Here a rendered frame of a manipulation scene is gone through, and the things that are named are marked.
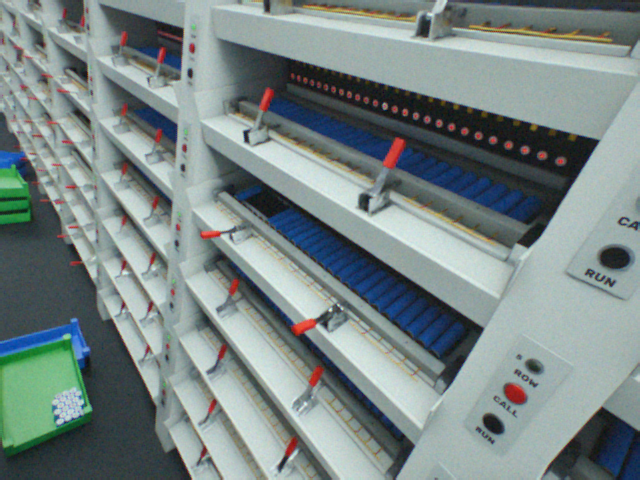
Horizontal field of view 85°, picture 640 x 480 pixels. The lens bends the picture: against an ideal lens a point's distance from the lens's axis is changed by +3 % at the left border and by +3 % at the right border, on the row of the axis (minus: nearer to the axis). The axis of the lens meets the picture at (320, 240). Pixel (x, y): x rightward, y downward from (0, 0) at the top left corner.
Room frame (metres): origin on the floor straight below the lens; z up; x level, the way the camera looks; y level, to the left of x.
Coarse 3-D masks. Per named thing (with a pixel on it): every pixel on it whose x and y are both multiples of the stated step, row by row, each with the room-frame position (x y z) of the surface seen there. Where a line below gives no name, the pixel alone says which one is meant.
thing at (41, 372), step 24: (0, 360) 0.74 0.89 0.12; (24, 360) 0.79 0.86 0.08; (48, 360) 0.81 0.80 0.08; (72, 360) 0.84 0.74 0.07; (0, 384) 0.70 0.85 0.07; (24, 384) 0.73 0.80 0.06; (48, 384) 0.75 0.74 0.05; (72, 384) 0.78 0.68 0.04; (0, 408) 0.65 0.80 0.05; (24, 408) 0.67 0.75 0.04; (48, 408) 0.69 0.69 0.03; (0, 432) 0.58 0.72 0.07; (24, 432) 0.62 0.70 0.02; (48, 432) 0.61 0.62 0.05
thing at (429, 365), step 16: (224, 192) 0.70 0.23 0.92; (224, 208) 0.66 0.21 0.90; (240, 208) 0.64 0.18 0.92; (256, 224) 0.59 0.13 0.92; (272, 240) 0.56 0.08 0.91; (288, 256) 0.53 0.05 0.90; (304, 256) 0.52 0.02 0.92; (304, 272) 0.50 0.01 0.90; (320, 272) 0.48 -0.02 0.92; (336, 288) 0.45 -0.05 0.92; (352, 304) 0.42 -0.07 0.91; (368, 320) 0.40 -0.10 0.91; (384, 320) 0.40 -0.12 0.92; (384, 336) 0.39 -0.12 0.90; (400, 336) 0.38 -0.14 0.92; (384, 352) 0.36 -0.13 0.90; (400, 352) 0.37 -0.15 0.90; (416, 352) 0.36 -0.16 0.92; (432, 368) 0.34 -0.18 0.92
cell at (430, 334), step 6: (438, 318) 0.42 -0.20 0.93; (444, 318) 0.42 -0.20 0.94; (450, 318) 0.42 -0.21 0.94; (432, 324) 0.41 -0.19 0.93; (438, 324) 0.41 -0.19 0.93; (444, 324) 0.41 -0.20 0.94; (450, 324) 0.42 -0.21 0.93; (426, 330) 0.40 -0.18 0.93; (432, 330) 0.40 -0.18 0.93; (438, 330) 0.40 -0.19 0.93; (444, 330) 0.40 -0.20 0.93; (420, 336) 0.39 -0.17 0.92; (426, 336) 0.38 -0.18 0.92; (432, 336) 0.39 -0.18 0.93; (438, 336) 0.39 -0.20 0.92; (426, 342) 0.38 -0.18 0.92
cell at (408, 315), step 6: (420, 300) 0.45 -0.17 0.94; (414, 306) 0.43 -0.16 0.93; (420, 306) 0.44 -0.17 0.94; (426, 306) 0.44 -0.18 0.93; (402, 312) 0.42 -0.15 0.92; (408, 312) 0.42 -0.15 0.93; (414, 312) 0.43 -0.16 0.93; (420, 312) 0.43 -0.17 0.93; (396, 318) 0.41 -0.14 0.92; (402, 318) 0.41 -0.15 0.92; (408, 318) 0.41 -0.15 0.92; (414, 318) 0.42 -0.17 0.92; (402, 324) 0.40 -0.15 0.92
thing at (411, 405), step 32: (192, 192) 0.67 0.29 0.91; (224, 224) 0.62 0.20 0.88; (256, 256) 0.54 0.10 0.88; (288, 288) 0.47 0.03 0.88; (352, 320) 0.42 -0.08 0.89; (352, 352) 0.37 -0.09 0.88; (384, 384) 0.33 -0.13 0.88; (416, 384) 0.33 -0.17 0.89; (448, 384) 0.32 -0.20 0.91; (416, 416) 0.29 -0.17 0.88
